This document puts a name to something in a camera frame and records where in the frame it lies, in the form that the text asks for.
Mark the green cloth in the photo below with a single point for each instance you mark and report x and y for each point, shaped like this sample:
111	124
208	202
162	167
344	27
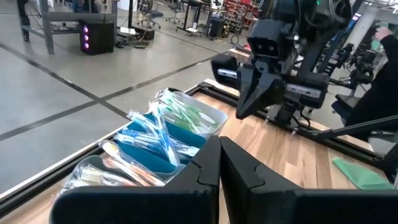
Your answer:
360	175

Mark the grey plastic bin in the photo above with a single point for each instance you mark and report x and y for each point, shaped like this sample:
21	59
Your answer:
90	161

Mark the black computer tower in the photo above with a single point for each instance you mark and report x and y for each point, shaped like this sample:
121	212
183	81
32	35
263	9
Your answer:
99	37

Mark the person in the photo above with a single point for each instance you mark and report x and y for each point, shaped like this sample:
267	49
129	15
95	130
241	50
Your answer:
382	90

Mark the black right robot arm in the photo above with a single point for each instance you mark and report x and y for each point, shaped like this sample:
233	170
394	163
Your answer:
317	46

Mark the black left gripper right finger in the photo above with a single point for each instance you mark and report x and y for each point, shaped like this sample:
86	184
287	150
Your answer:
295	207

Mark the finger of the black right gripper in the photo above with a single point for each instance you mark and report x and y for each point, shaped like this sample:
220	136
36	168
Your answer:
269	88
247	90

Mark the blue plastic bin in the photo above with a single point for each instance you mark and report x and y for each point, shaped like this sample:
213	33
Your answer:
149	158

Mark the black desk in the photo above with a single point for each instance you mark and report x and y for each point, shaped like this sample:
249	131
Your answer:
189	15

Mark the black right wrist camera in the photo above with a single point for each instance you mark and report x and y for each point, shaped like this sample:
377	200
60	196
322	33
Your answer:
270	39

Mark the blue toothbrush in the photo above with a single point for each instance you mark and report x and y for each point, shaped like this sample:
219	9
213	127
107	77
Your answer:
133	141
143	119
186	151
140	135
164	137

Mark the black diagonal frame strut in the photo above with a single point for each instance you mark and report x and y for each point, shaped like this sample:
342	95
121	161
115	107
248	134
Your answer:
357	128

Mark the black waste bin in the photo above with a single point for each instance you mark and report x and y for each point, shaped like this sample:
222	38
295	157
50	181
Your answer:
216	27

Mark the black aluminium frame rail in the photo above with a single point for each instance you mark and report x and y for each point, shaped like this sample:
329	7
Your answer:
224	96

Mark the wooden top workbench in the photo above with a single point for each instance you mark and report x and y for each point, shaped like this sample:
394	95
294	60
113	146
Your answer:
46	18

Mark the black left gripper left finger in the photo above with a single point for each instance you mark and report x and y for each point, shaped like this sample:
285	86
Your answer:
155	205

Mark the office chair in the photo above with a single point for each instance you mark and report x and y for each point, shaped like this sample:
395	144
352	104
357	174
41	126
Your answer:
154	13

